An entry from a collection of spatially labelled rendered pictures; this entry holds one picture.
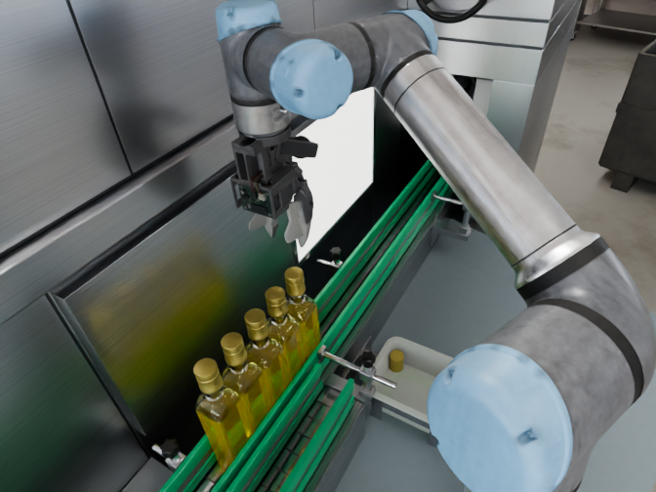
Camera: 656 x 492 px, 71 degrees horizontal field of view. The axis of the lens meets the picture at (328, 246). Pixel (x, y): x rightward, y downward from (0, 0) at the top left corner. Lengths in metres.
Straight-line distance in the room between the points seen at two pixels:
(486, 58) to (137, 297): 1.08
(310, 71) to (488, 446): 0.36
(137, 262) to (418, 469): 0.70
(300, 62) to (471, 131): 0.19
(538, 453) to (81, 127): 0.59
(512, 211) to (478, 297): 0.91
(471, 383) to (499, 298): 1.02
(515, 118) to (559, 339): 1.08
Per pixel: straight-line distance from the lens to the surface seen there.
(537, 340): 0.42
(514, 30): 1.38
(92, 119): 0.66
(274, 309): 0.80
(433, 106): 0.53
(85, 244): 0.66
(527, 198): 0.50
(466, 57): 1.43
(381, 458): 1.08
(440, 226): 1.43
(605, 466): 1.18
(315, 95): 0.48
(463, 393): 0.40
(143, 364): 0.81
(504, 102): 1.44
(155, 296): 0.76
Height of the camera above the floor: 1.72
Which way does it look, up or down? 40 degrees down
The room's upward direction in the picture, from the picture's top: 4 degrees counter-clockwise
